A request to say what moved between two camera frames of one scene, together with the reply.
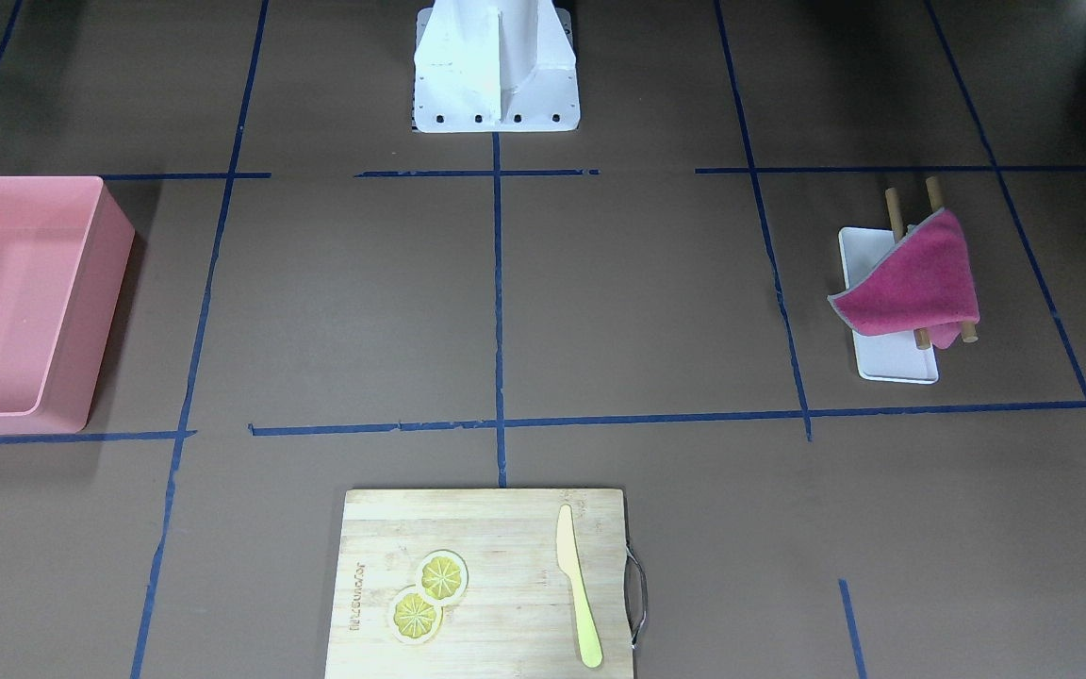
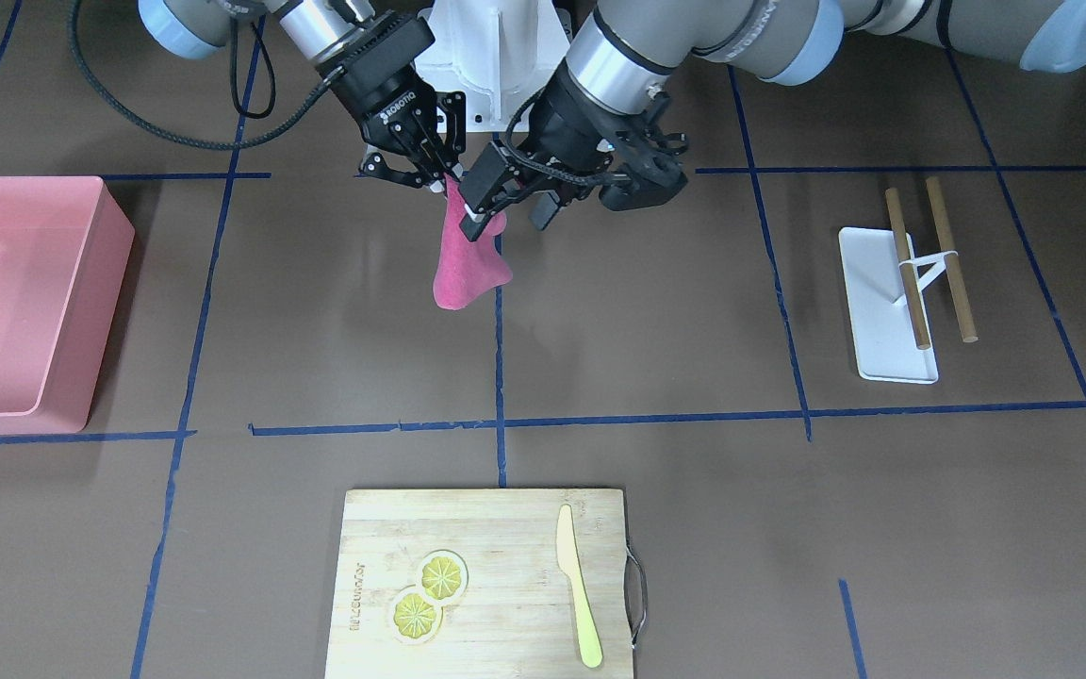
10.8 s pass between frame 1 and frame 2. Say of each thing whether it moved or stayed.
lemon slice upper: stayed
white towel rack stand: stayed
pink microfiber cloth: moved
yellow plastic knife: stayed
